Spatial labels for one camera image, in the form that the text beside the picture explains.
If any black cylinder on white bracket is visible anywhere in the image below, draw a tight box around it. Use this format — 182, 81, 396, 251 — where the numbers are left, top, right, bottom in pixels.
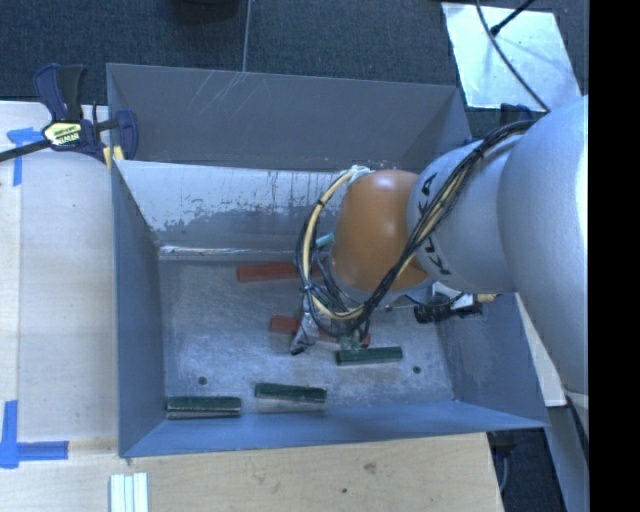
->
413, 281, 496, 325

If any grey metal bin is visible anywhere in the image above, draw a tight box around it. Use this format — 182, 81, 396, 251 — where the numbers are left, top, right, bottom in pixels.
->
105, 62, 552, 459

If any dark green flat block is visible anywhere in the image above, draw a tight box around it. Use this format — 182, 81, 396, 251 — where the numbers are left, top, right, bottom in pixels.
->
164, 395, 243, 421
334, 345, 404, 367
253, 382, 329, 405

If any pale wood flat board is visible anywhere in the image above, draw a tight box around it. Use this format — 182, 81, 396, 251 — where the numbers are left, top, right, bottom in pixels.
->
18, 102, 121, 444

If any red-brown flat block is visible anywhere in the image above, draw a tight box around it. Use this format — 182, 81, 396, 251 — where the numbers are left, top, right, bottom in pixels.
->
235, 262, 303, 284

